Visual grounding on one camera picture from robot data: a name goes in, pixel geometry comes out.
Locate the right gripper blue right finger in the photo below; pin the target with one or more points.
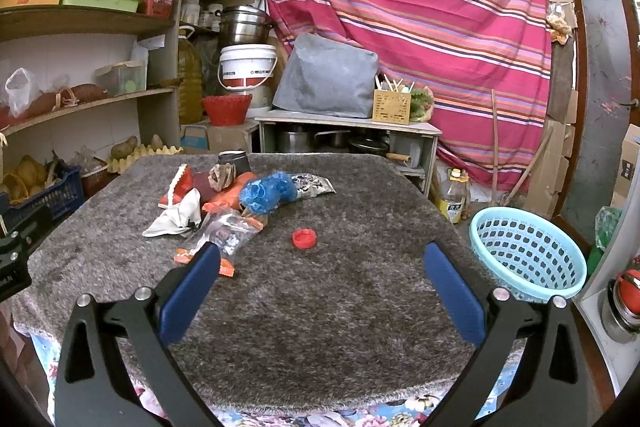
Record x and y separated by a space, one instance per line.
550 385

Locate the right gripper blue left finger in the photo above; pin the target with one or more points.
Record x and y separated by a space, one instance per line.
93 387

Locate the white paper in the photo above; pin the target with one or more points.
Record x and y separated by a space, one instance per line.
179 218

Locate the red white snack packet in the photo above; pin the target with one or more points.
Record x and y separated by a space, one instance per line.
180 185

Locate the maroon scouring pad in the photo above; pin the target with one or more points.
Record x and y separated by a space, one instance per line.
201 183

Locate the clear plastic wrapper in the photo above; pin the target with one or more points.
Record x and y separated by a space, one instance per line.
228 230

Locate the orange plastic bag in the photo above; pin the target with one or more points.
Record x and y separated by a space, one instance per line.
230 197

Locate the blue plastic bag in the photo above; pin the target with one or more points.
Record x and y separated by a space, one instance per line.
263 195

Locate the red bottle cap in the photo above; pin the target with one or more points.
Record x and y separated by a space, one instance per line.
304 238

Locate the black white snack wrapper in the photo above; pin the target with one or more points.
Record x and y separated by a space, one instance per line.
310 185

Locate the dark blue crate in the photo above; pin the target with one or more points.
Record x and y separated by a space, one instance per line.
62 198

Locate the red lidded steel pot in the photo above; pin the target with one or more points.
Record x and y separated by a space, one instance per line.
620 307

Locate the yellow egg tray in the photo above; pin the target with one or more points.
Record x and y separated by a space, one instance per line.
119 166

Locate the light blue plastic basket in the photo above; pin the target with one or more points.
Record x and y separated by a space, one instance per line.
531 257

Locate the green plastic bag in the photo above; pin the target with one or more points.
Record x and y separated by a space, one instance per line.
605 224

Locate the cardboard box under shelf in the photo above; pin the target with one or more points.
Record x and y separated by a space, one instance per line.
203 138

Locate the brown crumpled paper cup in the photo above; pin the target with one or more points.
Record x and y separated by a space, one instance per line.
221 176

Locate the yellow label oil bottle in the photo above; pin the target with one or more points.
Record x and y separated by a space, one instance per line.
453 195

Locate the large yellow oil jug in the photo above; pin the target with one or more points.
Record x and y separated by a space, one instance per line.
189 72

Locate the dark metal can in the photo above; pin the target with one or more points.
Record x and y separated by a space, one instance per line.
236 158

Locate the red plastic basin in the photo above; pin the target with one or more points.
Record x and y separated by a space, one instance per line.
226 110

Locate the cardboard box by door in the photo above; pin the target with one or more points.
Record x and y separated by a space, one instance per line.
625 170

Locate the small red basket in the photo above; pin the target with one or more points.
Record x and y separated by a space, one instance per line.
157 8

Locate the grey low shelf table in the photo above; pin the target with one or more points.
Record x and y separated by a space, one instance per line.
281 131

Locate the white plastic bucket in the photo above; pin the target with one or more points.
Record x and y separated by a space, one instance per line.
246 66

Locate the wooden framed door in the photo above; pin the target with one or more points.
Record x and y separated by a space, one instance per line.
607 55

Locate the steel pot stack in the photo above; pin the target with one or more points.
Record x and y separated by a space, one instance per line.
243 24

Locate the green leafy vegetables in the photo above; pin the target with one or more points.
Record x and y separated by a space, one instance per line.
421 104

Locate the woven utensil holder box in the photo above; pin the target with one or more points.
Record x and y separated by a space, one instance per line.
391 100

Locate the grey cloth cover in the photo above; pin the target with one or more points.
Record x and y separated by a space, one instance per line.
327 77

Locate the striped pink curtain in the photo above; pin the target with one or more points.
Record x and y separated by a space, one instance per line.
488 63

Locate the wooden wall shelf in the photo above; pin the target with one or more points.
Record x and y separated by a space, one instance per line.
55 42

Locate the black pan with handle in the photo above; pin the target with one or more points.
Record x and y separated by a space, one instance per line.
369 146

